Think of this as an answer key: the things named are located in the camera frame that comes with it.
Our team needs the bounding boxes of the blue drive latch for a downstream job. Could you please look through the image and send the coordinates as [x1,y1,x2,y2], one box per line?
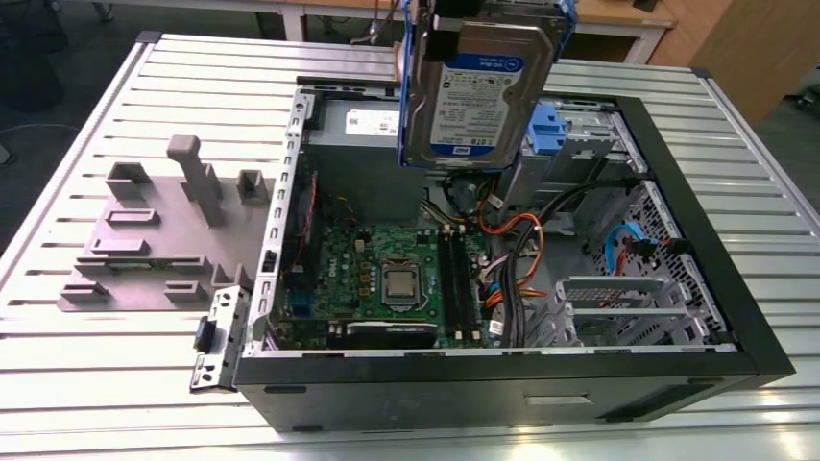
[528,106,569,156]

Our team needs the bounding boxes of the black chair base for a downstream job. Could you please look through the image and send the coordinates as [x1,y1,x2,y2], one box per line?
[784,64,820,110]

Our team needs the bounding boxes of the green RAM stick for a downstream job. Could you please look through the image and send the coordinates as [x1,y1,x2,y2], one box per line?
[107,258,173,270]

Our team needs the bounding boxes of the orange black power wire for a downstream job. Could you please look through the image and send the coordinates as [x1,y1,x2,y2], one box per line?
[627,237,692,265]

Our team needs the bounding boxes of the yellow black power wires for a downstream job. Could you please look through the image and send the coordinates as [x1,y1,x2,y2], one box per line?
[419,199,479,227]

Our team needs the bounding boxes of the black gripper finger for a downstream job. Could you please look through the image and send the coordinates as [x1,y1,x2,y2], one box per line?
[425,14,464,61]

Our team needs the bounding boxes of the wooden top desk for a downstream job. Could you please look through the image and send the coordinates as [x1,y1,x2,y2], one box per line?
[563,0,680,66]

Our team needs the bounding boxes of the blue data wire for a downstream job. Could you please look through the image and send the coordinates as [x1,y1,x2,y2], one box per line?
[601,223,648,279]

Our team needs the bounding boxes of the grey power supply unit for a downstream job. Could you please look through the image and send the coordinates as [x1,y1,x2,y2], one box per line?
[300,98,429,227]

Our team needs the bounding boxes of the black RAM slot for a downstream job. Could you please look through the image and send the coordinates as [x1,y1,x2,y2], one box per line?
[451,225,483,340]
[437,225,464,340]

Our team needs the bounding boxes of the silver CPU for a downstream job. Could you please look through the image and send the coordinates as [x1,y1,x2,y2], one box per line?
[381,268,421,295]

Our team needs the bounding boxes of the white framed desk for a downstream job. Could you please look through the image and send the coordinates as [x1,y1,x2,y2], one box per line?
[81,0,405,44]

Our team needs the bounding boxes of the black graphics card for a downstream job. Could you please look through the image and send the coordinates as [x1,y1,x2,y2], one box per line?
[325,320,441,351]

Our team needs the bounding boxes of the grey metal drive cage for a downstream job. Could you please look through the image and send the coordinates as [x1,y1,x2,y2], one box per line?
[499,98,645,212]

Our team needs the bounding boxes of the black CPU socket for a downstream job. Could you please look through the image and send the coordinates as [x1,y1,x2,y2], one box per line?
[377,256,432,313]

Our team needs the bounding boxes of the black open PC case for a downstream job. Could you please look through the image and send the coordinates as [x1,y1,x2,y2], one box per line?
[188,74,797,431]

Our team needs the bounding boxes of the orange wire bundle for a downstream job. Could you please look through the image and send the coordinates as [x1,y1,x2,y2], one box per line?
[476,213,549,308]

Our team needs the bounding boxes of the green motherboard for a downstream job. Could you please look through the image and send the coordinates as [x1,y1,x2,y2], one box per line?
[268,223,508,350]

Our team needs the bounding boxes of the hard disk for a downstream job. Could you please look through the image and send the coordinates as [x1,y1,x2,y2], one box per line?
[395,0,575,169]

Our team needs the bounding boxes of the grey metal slot bracket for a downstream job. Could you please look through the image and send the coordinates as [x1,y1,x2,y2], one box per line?
[188,285,252,395]

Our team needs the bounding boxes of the grey parts rack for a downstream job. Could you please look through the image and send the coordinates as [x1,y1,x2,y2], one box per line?
[56,133,280,313]

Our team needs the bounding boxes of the black cable bundle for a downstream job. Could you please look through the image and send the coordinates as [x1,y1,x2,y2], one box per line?
[499,177,641,347]

